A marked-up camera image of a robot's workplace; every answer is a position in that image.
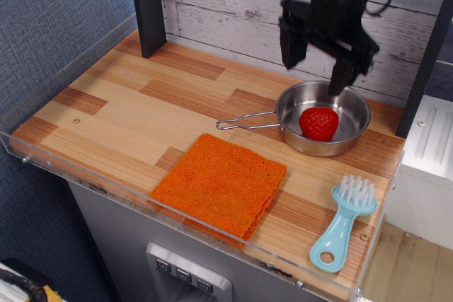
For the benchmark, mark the silver dispenser button panel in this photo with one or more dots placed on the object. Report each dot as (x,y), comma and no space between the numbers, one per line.
(178,278)

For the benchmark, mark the red toy strawberry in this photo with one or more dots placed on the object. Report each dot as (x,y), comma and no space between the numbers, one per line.
(319,123)

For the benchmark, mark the dark right shelf post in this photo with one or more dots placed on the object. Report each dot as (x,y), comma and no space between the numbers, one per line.
(432,50)

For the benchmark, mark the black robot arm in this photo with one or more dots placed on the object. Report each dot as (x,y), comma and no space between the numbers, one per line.
(333,26)

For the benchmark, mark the white toy sink unit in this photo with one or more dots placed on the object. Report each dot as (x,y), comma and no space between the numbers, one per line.
(420,201)

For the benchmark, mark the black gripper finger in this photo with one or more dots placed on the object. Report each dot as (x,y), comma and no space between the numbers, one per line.
(293,45)
(345,72)

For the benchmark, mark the light blue dish brush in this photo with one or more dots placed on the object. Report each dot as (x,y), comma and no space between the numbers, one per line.
(354,197)

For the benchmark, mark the dark shelf post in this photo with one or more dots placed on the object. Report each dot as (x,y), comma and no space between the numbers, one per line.
(151,26)
(432,50)

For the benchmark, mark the orange knitted cloth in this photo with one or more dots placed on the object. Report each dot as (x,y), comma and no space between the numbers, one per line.
(222,184)

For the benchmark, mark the silver metal pot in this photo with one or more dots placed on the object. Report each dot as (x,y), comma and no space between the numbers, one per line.
(353,111)

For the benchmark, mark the silver toy fridge cabinet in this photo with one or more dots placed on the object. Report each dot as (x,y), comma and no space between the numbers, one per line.
(122,233)

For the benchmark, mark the black and yellow bag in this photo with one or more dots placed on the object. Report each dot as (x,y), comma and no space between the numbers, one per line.
(20,282)

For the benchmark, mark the clear acrylic guard rail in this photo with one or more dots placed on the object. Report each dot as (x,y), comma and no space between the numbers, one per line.
(37,62)

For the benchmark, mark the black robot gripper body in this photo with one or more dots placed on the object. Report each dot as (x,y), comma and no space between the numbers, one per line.
(333,26)

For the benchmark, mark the dark left shelf post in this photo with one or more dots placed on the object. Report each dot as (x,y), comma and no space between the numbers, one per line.
(151,26)

